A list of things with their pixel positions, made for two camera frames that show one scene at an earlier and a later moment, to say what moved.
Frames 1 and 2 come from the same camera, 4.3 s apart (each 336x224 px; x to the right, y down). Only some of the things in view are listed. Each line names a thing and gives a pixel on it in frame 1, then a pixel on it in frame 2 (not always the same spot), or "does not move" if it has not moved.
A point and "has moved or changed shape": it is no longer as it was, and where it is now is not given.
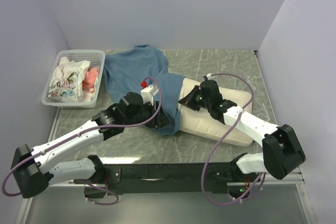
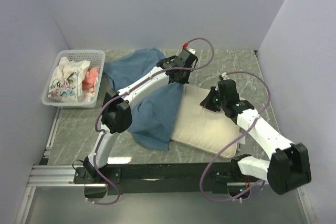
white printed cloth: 66,83 does not move
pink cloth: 88,83 does not move
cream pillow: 202,125 has moved or changed shape
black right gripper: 189,100 -> 207,102
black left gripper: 163,121 -> 186,81
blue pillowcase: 133,68 has moved or changed shape
